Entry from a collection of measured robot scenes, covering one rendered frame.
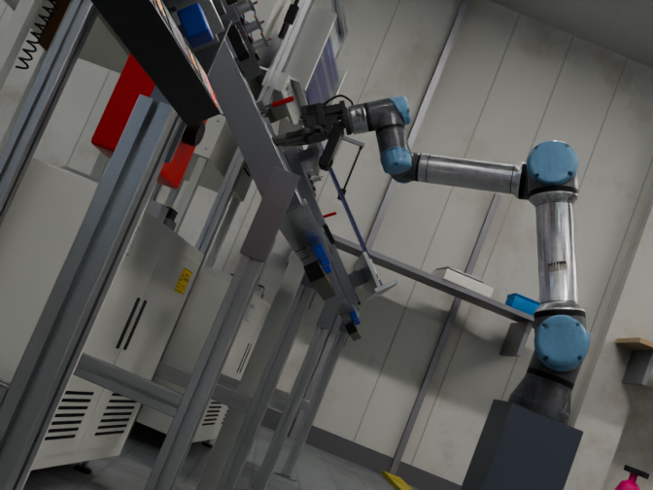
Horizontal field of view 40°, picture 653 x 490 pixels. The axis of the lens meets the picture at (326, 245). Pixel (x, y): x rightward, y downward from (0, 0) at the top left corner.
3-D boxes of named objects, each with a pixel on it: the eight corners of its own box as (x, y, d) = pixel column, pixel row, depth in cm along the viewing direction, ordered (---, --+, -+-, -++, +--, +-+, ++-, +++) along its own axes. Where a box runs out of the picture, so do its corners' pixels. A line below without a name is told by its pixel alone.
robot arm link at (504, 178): (577, 172, 234) (394, 150, 247) (579, 158, 223) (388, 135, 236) (570, 215, 232) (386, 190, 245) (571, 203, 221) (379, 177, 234)
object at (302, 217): (308, 271, 233) (333, 260, 233) (272, 220, 168) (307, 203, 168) (306, 267, 233) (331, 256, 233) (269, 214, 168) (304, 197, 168)
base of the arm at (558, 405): (556, 423, 225) (569, 386, 226) (576, 429, 210) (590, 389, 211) (499, 401, 225) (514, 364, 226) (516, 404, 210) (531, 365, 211)
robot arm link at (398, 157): (417, 175, 232) (409, 136, 235) (411, 161, 221) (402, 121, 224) (387, 182, 233) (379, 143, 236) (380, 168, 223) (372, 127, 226)
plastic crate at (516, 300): (546, 328, 571) (552, 312, 572) (557, 327, 549) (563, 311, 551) (500, 309, 570) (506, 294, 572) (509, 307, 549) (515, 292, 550)
